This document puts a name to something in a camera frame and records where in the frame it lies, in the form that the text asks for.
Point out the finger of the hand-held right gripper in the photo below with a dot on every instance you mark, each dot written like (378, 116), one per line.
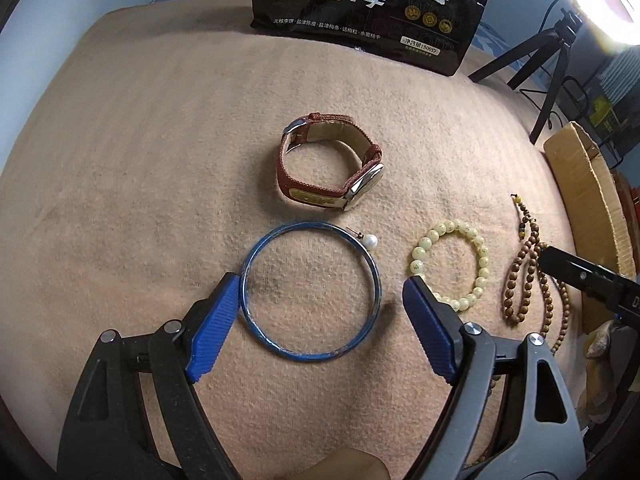
(585, 272)

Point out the yellow box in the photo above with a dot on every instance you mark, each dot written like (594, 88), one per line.
(605, 115)

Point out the cardboard box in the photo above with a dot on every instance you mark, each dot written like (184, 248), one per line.
(575, 175)

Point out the person's right hand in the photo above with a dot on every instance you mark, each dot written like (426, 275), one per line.
(602, 340)

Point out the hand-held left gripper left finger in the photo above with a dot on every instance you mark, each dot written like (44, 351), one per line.
(212, 325)

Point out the black snack bag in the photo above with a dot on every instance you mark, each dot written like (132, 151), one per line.
(360, 15)

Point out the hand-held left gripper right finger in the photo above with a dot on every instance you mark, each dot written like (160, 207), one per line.
(432, 330)

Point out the black tripod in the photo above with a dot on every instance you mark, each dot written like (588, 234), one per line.
(549, 95)

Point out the pearl earring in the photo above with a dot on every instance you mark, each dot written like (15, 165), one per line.
(371, 242)

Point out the blue bangle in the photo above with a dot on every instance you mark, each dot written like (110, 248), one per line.
(246, 280)

